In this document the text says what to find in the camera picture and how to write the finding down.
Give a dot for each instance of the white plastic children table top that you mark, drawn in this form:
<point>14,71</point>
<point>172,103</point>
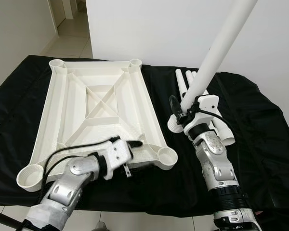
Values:
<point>135,110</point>

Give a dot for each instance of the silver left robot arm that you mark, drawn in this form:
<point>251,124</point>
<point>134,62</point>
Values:
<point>62,187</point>

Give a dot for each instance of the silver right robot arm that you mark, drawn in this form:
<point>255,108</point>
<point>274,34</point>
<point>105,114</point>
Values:
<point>216,163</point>

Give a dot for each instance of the black table cloth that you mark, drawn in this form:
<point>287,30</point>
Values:
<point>260,144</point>

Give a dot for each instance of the grey robot foot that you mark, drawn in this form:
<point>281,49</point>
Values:
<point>100,227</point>

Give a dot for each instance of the pink white round stool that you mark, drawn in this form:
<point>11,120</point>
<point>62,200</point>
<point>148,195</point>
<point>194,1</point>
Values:
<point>257,211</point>

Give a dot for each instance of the black metal stand pole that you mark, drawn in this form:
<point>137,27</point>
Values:
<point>1,222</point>

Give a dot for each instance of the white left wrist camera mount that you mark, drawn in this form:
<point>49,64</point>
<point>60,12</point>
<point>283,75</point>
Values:
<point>116,155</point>

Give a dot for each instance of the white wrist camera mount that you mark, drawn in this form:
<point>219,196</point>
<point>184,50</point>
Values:
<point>207,102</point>
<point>116,155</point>

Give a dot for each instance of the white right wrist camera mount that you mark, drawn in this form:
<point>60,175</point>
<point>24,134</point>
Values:
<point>207,102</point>

